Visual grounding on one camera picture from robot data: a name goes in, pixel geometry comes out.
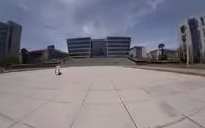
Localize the white building with windows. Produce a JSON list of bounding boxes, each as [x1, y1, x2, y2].
[[177, 8, 205, 65]]

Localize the low reddish building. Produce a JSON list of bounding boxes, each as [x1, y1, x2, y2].
[[20, 45, 69, 65]]

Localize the wide concrete stairs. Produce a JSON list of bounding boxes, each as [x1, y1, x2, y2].
[[61, 57, 137, 68]]

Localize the small pale building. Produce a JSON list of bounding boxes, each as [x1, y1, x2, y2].
[[129, 45, 148, 60]]

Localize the pale concrete slab plaza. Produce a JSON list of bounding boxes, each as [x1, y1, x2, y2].
[[0, 65, 205, 128]]

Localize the wide glass-fronted building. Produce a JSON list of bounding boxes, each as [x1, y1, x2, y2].
[[66, 36, 132, 59]]

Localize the green bush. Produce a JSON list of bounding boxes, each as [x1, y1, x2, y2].
[[0, 53, 22, 67]]

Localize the tree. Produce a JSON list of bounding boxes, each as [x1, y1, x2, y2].
[[157, 43, 166, 61]]

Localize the low pale building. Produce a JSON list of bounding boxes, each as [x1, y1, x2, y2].
[[149, 48, 180, 61]]

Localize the pale pole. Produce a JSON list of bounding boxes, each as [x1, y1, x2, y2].
[[185, 29, 190, 66]]

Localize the tall grey building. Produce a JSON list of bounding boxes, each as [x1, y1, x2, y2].
[[0, 17, 23, 67]]

